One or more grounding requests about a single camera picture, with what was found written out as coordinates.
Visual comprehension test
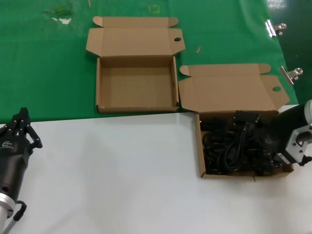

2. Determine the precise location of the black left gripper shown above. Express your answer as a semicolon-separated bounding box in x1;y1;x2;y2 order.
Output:
0;107;44;202

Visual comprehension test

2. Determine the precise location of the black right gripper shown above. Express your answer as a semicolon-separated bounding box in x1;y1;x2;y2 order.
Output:
233;104;308;154

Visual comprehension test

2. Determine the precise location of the open cardboard box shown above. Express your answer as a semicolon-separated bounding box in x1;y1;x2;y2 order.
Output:
85;16;186;114
177;63;294;180

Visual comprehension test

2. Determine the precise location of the silver binder clip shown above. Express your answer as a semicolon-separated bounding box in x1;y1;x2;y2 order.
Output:
265;19;287;38
278;65;304;85

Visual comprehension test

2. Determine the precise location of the green table cloth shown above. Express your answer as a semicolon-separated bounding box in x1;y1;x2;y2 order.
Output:
0;0;303;125

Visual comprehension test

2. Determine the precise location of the black power cable pile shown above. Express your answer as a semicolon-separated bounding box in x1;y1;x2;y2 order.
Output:
200;116;285;176

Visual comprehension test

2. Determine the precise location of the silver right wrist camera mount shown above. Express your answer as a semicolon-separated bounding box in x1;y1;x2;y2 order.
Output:
275;125;312;168

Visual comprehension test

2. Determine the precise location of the left arm cable grey sleeve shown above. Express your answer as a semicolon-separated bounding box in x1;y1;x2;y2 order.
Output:
3;200;27;234

